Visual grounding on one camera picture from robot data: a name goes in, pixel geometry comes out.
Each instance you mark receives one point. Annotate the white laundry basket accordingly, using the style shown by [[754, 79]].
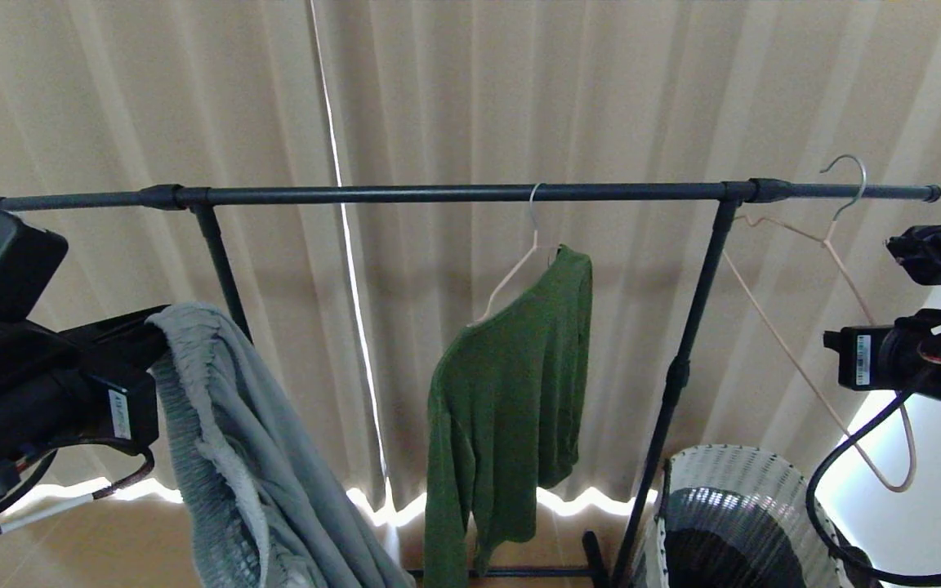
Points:
[[732, 465]]

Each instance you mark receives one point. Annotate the pale grey garment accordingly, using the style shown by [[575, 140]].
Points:
[[258, 457]]

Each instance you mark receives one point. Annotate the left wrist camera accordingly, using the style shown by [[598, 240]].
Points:
[[5, 253]]

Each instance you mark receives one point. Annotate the pink clothes hanger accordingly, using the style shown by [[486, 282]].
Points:
[[797, 365], [503, 284]]

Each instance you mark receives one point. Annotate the beige curtain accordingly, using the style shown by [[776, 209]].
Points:
[[519, 82]]

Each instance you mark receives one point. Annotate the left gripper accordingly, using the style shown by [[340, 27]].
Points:
[[54, 416]]

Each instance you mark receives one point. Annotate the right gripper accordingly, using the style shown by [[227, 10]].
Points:
[[887, 359]]

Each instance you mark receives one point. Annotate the green long-sleeved shirt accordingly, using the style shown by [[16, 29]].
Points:
[[503, 408]]

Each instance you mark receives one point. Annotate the black clothes rack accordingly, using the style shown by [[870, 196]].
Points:
[[438, 194]]

